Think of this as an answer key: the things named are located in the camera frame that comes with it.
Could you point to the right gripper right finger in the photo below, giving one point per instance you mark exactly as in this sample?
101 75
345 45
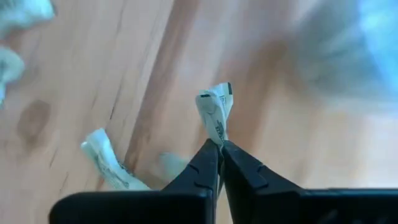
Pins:
264 202

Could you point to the purple plastic mug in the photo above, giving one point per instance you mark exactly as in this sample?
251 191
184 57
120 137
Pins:
379 37

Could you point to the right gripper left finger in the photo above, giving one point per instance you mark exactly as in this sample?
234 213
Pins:
186 202

